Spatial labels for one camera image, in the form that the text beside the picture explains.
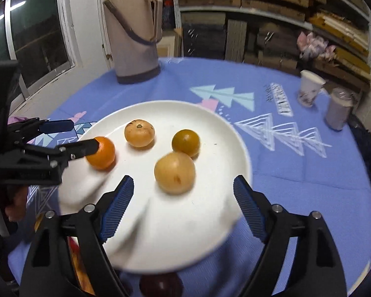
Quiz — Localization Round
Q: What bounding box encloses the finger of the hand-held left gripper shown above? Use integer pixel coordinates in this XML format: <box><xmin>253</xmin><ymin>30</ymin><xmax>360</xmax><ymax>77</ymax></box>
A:
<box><xmin>8</xmin><ymin>118</ymin><xmax>75</xmax><ymax>140</ymax></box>
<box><xmin>0</xmin><ymin>139</ymin><xmax>100</xmax><ymax>186</ymax></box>

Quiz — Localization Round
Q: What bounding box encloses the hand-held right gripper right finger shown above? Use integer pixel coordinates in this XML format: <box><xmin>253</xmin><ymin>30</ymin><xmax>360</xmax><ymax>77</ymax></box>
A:
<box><xmin>233</xmin><ymin>175</ymin><xmax>348</xmax><ymax>297</ymax></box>

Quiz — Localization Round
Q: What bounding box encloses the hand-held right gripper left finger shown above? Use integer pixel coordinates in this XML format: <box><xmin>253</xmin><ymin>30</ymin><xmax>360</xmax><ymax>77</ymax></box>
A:
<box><xmin>20</xmin><ymin>175</ymin><xmax>135</xmax><ymax>297</ymax></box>

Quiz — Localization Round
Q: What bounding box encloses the orange tangerine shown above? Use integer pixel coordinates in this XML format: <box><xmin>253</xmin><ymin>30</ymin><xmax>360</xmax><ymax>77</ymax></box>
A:
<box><xmin>86</xmin><ymin>136</ymin><xmax>116</xmax><ymax>171</ymax></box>

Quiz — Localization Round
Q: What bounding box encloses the tan round fruit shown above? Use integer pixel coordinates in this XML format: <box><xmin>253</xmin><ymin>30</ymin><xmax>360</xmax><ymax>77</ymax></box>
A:
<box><xmin>124</xmin><ymin>119</ymin><xmax>156</xmax><ymax>148</ymax></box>
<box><xmin>154</xmin><ymin>151</ymin><xmax>196</xmax><ymax>195</ymax></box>

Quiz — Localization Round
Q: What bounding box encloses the white round plate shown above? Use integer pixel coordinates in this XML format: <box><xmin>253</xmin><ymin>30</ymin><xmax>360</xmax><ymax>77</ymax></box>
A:
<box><xmin>58</xmin><ymin>100</ymin><xmax>253</xmax><ymax>274</ymax></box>

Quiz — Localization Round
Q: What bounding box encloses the large orange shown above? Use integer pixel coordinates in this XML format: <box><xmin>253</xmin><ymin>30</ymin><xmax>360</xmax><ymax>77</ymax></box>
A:
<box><xmin>70</xmin><ymin>247</ymin><xmax>95</xmax><ymax>296</ymax></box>

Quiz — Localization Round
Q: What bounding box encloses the dark red plum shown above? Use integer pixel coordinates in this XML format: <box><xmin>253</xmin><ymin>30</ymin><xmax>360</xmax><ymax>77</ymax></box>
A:
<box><xmin>139</xmin><ymin>272</ymin><xmax>184</xmax><ymax>297</ymax></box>

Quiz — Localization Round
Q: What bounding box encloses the greenish yellow orange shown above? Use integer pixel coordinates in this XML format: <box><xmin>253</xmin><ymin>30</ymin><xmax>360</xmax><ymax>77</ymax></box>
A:
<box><xmin>172</xmin><ymin>129</ymin><xmax>201</xmax><ymax>158</ymax></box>

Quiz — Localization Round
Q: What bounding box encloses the person's left hand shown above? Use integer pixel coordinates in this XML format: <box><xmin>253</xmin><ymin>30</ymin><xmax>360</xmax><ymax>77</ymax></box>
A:
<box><xmin>4</xmin><ymin>186</ymin><xmax>30</xmax><ymax>222</ymax></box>

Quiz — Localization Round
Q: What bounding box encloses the blue printed tablecloth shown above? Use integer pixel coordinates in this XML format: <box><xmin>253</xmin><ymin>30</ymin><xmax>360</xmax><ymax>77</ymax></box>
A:
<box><xmin>6</xmin><ymin>56</ymin><xmax>371</xmax><ymax>297</ymax></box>

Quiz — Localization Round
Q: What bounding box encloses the dark glass window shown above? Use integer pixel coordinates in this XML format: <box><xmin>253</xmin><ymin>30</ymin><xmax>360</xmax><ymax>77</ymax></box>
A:
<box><xmin>4</xmin><ymin>0</ymin><xmax>76</xmax><ymax>98</ymax></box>

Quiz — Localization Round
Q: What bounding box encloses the white door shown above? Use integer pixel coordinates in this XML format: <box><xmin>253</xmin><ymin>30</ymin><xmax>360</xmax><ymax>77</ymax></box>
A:
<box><xmin>97</xmin><ymin>0</ymin><xmax>116</xmax><ymax>70</ymax></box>

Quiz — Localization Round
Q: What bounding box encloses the beige thermos flask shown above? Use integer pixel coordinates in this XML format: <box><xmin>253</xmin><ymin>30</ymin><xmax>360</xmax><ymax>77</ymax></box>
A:
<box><xmin>103</xmin><ymin>0</ymin><xmax>163</xmax><ymax>85</ymax></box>

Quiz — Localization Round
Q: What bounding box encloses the black bag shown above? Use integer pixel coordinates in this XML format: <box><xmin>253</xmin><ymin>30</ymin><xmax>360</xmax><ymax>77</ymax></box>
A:
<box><xmin>348</xmin><ymin>114</ymin><xmax>371</xmax><ymax>205</ymax></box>

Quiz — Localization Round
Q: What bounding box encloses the grey drink can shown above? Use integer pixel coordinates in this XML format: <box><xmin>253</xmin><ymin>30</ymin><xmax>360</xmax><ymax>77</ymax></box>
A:
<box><xmin>325</xmin><ymin>87</ymin><xmax>359</xmax><ymax>131</ymax></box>

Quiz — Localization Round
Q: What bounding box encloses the white paper cup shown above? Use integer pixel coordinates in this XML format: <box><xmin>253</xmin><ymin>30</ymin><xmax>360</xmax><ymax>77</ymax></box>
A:
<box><xmin>298</xmin><ymin>70</ymin><xmax>326</xmax><ymax>108</ymax></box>

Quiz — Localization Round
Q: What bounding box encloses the pink cloth bundle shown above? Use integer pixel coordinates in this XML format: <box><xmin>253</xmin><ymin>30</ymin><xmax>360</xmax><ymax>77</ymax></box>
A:
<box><xmin>297</xmin><ymin>31</ymin><xmax>336</xmax><ymax>62</ymax></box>

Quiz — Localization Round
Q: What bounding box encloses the metal shelf rack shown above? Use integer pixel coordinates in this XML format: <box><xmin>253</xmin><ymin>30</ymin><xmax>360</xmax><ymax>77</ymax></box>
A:
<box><xmin>172</xmin><ymin>0</ymin><xmax>371</xmax><ymax>93</ymax></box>

